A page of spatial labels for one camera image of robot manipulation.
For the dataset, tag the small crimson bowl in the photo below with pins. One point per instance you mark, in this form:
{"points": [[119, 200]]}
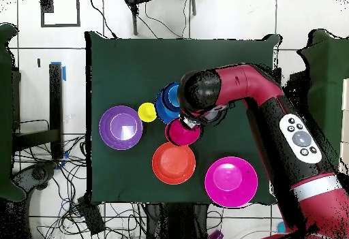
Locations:
{"points": [[181, 135]]}

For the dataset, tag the large light blue bowl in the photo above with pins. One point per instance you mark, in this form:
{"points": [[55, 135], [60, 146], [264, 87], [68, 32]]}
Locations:
{"points": [[165, 115]]}

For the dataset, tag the small dark blue bowl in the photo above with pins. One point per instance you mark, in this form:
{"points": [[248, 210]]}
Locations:
{"points": [[165, 97]]}

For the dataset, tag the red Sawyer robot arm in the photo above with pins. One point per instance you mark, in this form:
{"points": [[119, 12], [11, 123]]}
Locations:
{"points": [[250, 83]]}

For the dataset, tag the yellow cup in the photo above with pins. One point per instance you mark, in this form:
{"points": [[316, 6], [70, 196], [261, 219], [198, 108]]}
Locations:
{"points": [[147, 112]]}

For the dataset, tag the orange bowl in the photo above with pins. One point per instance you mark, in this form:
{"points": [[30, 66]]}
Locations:
{"points": [[173, 164]]}

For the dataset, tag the purple bowl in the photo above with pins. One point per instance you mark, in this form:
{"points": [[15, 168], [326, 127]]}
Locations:
{"points": [[120, 128]]}

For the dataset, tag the large pink bowl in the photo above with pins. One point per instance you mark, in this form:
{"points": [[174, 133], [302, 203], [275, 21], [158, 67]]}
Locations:
{"points": [[231, 181]]}

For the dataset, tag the dark green tablecloth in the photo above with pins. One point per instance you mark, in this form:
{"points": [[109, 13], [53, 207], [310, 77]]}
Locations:
{"points": [[136, 56]]}

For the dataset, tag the small purple object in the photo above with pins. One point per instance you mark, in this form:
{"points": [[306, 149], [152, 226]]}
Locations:
{"points": [[216, 235]]}

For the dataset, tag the black tripod stand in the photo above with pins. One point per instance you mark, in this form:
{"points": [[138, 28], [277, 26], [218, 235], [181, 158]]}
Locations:
{"points": [[134, 15]]}

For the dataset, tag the blue tape strip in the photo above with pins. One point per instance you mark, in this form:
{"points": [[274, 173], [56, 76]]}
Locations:
{"points": [[64, 72]]}

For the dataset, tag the black power strip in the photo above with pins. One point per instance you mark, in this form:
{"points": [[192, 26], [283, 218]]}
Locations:
{"points": [[91, 217]]}

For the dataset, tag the blue disc on floor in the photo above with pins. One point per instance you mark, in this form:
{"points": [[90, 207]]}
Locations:
{"points": [[280, 227]]}

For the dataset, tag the side table with green cloth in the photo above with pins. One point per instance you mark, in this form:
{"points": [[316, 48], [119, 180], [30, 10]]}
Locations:
{"points": [[330, 72], [5, 113]]}

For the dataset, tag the white boxes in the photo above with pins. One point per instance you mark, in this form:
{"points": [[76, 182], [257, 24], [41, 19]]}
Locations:
{"points": [[345, 108]]}

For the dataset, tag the black metal frame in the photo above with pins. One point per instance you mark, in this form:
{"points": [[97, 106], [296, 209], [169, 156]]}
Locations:
{"points": [[56, 108]]}

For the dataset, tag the dark square floor frame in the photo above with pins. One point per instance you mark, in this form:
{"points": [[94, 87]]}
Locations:
{"points": [[78, 13]]}

